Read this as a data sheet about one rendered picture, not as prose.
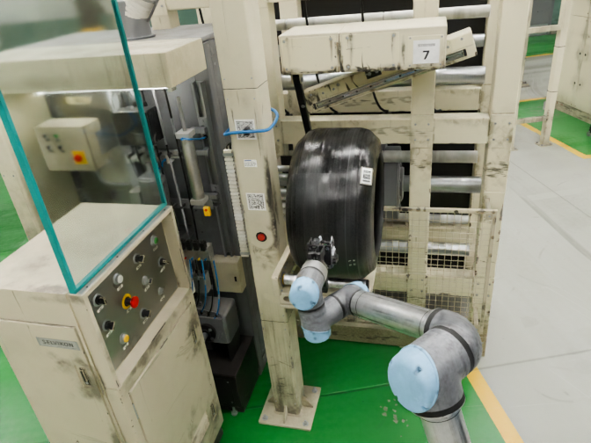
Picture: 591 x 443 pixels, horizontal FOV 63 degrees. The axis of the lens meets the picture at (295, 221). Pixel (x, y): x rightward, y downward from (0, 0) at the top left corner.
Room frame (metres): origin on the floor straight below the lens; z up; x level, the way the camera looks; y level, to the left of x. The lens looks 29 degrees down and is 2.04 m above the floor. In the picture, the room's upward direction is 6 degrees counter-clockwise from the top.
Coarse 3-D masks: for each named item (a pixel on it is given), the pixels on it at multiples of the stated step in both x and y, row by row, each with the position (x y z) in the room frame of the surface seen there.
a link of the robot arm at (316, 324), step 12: (324, 300) 1.04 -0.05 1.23; (336, 300) 1.06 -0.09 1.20; (300, 312) 1.01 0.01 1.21; (312, 312) 1.00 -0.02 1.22; (324, 312) 1.01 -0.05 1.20; (336, 312) 1.03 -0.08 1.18; (312, 324) 0.99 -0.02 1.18; (324, 324) 1.00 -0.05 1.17; (312, 336) 0.99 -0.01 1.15; (324, 336) 0.99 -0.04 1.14
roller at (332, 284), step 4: (284, 276) 1.60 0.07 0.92; (288, 276) 1.60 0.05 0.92; (292, 276) 1.59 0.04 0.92; (296, 276) 1.59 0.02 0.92; (284, 280) 1.59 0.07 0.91; (288, 280) 1.58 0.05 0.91; (292, 280) 1.58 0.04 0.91; (328, 280) 1.54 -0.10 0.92; (332, 280) 1.54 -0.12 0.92; (336, 280) 1.54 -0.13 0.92; (340, 280) 1.53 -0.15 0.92; (344, 280) 1.53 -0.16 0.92; (348, 280) 1.53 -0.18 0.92; (352, 280) 1.52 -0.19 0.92; (360, 280) 1.52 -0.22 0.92; (364, 280) 1.51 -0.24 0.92; (368, 280) 1.52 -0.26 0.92; (284, 284) 1.59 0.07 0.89; (288, 284) 1.58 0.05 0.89; (332, 284) 1.53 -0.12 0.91; (336, 284) 1.53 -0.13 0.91; (340, 284) 1.52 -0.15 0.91; (344, 284) 1.52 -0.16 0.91; (364, 284) 1.50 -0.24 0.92; (368, 284) 1.51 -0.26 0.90; (368, 288) 1.51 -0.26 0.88
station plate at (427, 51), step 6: (414, 42) 1.77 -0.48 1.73; (420, 42) 1.77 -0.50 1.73; (426, 42) 1.76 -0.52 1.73; (432, 42) 1.75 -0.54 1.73; (438, 42) 1.75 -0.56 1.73; (414, 48) 1.77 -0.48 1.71; (420, 48) 1.77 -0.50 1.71; (426, 48) 1.76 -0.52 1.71; (432, 48) 1.75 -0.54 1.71; (438, 48) 1.75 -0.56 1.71; (414, 54) 1.77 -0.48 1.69; (420, 54) 1.76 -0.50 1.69; (426, 54) 1.76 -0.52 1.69; (432, 54) 1.75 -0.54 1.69; (438, 54) 1.75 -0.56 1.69; (414, 60) 1.77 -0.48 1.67; (420, 60) 1.76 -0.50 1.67; (426, 60) 1.76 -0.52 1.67; (432, 60) 1.75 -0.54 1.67; (438, 60) 1.75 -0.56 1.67
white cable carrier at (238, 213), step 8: (224, 152) 1.73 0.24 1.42; (232, 152) 1.77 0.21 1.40; (224, 160) 1.73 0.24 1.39; (232, 160) 1.72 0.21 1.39; (232, 168) 1.73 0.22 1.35; (232, 176) 1.73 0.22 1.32; (232, 184) 1.73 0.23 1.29; (232, 192) 1.73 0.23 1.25; (232, 200) 1.73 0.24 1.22; (240, 200) 1.73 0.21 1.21; (240, 208) 1.72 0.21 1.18; (240, 216) 1.73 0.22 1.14; (240, 224) 1.73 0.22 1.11; (240, 232) 1.73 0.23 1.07; (240, 240) 1.73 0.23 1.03; (240, 248) 1.73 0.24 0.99; (248, 248) 1.73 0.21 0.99; (248, 256) 1.72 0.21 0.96
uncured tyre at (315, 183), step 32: (320, 128) 1.75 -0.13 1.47; (352, 128) 1.71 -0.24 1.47; (320, 160) 1.54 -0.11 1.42; (352, 160) 1.51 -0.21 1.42; (288, 192) 1.51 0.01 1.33; (320, 192) 1.46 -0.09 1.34; (352, 192) 1.43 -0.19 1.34; (288, 224) 1.47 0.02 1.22; (320, 224) 1.42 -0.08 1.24; (352, 224) 1.39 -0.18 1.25; (352, 256) 1.39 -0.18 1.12
